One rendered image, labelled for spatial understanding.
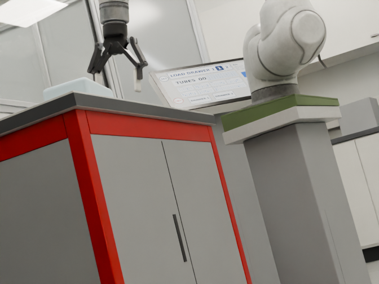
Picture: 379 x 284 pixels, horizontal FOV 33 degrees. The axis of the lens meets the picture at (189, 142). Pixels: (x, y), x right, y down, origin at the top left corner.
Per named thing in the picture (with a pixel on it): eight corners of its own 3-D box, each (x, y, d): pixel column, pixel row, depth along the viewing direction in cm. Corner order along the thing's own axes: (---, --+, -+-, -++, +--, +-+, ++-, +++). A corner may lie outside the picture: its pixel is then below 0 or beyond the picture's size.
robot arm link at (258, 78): (287, 93, 218) (276, 31, 221) (310, 79, 201) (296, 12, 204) (242, 98, 214) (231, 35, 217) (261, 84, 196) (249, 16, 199)
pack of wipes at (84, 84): (75, 120, 136) (71, 100, 137) (117, 108, 134) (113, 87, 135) (44, 111, 122) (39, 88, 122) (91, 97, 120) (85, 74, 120)
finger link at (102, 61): (111, 44, 195) (108, 41, 195) (92, 74, 197) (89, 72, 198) (118, 46, 198) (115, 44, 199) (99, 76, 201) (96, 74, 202)
